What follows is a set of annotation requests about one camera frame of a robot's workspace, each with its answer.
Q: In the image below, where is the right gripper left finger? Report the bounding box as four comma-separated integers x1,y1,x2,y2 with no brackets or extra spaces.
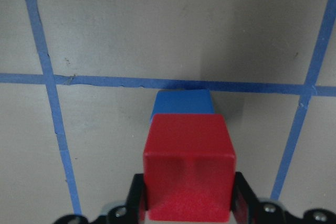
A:
54,174,146,224

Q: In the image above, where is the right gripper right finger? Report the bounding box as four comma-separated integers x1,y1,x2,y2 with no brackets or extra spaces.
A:
231,172,335,224

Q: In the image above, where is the red wooden block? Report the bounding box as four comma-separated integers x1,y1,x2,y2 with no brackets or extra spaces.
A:
143,114,236,222

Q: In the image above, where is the blue wooden block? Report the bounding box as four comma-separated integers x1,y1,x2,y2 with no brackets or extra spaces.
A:
150,89,215,123

